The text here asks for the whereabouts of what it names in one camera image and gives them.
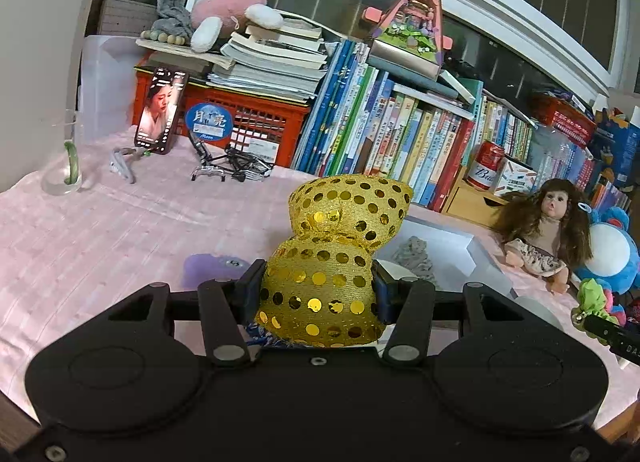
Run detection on grey plush toy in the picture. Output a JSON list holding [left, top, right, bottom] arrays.
[[151, 0, 194, 40]]

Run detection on blue white plush toy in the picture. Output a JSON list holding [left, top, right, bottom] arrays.
[[575, 206, 639, 295]]

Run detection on red Budweiser can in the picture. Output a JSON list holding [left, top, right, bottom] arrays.
[[465, 140, 504, 190]]

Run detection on white pencil box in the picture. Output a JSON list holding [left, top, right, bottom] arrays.
[[491, 156, 537, 198]]

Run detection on stack of lying books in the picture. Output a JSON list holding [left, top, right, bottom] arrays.
[[136, 17, 331, 104]]

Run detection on lime green scrunchie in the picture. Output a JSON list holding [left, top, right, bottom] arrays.
[[570, 278, 618, 331]]

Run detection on red basket on books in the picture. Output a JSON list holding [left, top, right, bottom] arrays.
[[529, 94, 597, 148]]

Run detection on row of upright books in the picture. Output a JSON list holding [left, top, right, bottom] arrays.
[[291, 40, 629, 211]]

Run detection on pink triangular dollhouse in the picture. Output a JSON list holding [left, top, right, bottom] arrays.
[[361, 0, 446, 81]]

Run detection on brown haired baby doll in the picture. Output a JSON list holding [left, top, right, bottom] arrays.
[[492, 178, 592, 294]]

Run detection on grey metal clip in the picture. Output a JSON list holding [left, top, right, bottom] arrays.
[[110, 147, 150, 184]]

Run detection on gold sequin bow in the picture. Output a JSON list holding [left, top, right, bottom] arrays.
[[254, 174, 412, 347]]

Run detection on purple fluffy plush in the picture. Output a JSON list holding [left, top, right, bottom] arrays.
[[181, 254, 250, 291]]

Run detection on pink white plush toy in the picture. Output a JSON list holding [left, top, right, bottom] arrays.
[[190, 0, 284, 54]]

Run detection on blue cardboard box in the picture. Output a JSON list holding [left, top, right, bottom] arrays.
[[588, 109, 639, 188]]

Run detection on round blue sticker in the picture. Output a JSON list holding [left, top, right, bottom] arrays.
[[184, 102, 233, 141]]

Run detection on wooden drawer box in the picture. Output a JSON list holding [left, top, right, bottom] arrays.
[[442, 167, 506, 228]]

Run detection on white cardboard box tray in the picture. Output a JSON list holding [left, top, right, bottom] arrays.
[[373, 216, 518, 298]]

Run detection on red plastic crate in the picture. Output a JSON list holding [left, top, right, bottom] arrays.
[[132, 69, 309, 167]]

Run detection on large white paper cup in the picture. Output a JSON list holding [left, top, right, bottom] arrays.
[[515, 295, 563, 331]]

